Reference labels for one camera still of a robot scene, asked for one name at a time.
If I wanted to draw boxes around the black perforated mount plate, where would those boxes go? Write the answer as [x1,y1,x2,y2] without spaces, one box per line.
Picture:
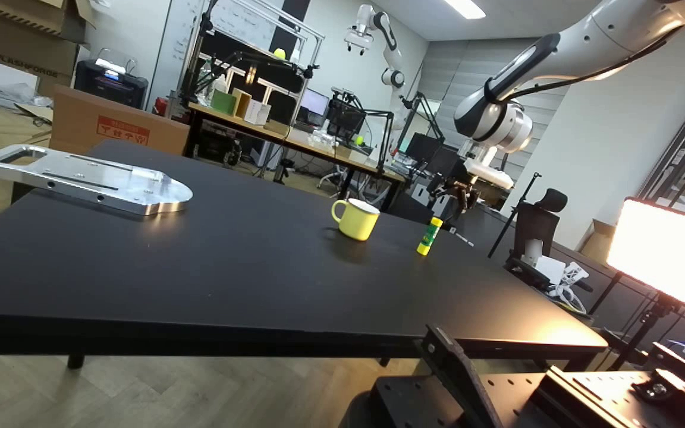
[339,324,685,428]

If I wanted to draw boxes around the ceiling light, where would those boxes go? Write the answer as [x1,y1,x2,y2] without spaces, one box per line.
[442,0,487,20]

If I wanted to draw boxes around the long wooden table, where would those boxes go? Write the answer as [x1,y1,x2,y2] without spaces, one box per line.
[187,102,407,210]

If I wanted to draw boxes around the white plastic gadget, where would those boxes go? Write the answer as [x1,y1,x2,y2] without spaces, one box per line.
[547,262,592,314]

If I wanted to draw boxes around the tan box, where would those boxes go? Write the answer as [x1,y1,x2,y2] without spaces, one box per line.
[232,88,253,118]

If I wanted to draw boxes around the black stand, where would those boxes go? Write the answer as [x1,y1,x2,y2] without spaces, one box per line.
[488,172,543,259]

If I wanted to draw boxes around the aluminium mounting plate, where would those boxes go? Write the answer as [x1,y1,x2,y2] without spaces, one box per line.
[0,144,194,216]

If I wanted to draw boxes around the stack of cardboard boxes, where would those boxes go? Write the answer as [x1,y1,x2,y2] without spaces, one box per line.
[0,0,97,100]

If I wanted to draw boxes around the black 3d printer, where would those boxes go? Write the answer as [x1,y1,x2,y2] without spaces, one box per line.
[73,58,149,111]

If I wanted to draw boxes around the black office chair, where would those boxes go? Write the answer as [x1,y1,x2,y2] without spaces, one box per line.
[504,188,570,280]

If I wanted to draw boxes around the brown cardboard box red label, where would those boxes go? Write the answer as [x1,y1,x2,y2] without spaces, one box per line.
[49,85,191,157]

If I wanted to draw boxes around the metal frame rack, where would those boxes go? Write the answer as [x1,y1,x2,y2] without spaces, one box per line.
[178,0,326,114]

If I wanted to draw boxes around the lit light panel on stand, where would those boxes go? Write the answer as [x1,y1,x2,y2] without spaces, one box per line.
[586,197,685,372]

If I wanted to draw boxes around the monitor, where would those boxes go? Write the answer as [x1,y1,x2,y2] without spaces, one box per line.
[298,88,331,122]

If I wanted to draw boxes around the white box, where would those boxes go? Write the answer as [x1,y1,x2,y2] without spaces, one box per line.
[244,99,272,126]

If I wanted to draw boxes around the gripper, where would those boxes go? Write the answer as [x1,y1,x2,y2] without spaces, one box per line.
[435,169,480,216]

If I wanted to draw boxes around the green box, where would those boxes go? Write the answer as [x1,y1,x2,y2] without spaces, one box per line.
[210,89,237,117]

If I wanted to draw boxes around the yellow mug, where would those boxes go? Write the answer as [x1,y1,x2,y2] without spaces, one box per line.
[331,199,381,242]

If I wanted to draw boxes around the yellow glue stick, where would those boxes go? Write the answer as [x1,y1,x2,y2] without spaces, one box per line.
[417,217,444,257]

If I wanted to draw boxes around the whiteboard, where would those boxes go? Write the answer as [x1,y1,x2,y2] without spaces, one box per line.
[146,0,285,114]

